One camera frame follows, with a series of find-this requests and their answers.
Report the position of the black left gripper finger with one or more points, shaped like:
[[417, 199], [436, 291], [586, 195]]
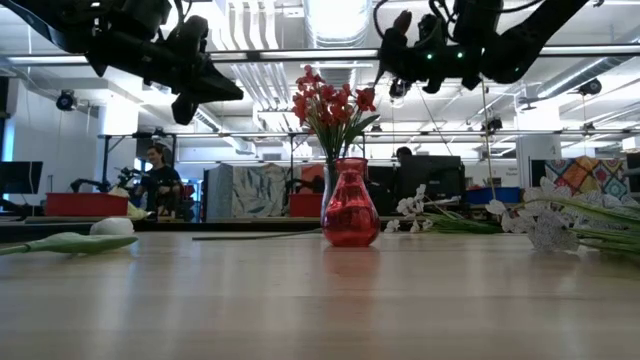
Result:
[[222, 90], [185, 110]]

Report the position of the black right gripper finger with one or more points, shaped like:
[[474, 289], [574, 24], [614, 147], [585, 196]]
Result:
[[402, 25], [389, 55]]

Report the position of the red flower bunch stem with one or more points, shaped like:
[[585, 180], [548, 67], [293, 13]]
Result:
[[365, 99]]

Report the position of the white tulip green stem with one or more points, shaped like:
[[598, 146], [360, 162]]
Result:
[[75, 242]]

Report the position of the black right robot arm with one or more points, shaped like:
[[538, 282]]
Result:
[[525, 45]]

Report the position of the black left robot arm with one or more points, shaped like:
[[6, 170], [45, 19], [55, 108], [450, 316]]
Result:
[[60, 20]]

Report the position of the black background robot arm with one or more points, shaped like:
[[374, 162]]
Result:
[[92, 184]]

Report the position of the clear glass vase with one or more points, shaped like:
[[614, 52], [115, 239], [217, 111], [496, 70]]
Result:
[[327, 182]]

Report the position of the red glass vase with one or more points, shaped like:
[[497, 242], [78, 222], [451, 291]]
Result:
[[350, 215]]

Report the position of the person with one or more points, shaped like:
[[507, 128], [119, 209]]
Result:
[[404, 154], [160, 182]]

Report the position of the leaf-patterned cloth panel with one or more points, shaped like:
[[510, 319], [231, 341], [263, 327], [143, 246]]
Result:
[[250, 190]]

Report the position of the large black monitor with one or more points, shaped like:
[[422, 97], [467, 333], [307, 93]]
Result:
[[432, 175]]

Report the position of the large red bin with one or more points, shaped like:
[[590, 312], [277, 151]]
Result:
[[85, 204]]

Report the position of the blue bin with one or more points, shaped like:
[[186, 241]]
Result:
[[492, 195]]

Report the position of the small red bin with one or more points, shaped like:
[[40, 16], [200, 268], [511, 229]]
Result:
[[305, 205]]

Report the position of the white flower bunch small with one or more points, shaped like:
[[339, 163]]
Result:
[[450, 225]]

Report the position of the black monitor on desk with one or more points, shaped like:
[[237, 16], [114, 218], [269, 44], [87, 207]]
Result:
[[20, 177]]

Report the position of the colourful patchwork quilt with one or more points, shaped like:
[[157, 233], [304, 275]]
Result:
[[585, 175]]

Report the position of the white flower bunch large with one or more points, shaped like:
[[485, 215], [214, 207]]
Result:
[[550, 230]]

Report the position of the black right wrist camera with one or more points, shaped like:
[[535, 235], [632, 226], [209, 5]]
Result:
[[431, 32]]

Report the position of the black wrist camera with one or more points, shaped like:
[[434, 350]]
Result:
[[431, 32], [192, 32]]

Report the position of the black ceiling camera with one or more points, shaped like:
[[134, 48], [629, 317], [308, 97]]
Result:
[[398, 90], [590, 87], [66, 101]]

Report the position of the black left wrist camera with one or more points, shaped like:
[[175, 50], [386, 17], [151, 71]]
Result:
[[192, 32]]

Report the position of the silver ceiling duct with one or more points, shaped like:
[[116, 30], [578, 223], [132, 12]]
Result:
[[337, 22]]

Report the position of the black overhead light rail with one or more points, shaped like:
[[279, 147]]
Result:
[[300, 54]]

